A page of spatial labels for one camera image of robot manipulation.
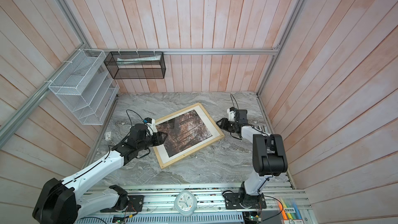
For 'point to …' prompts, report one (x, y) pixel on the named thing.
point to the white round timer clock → (185, 202)
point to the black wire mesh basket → (136, 65)
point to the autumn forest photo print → (183, 131)
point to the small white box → (108, 136)
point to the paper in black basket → (122, 61)
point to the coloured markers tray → (291, 212)
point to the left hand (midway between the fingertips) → (164, 138)
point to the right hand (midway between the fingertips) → (219, 122)
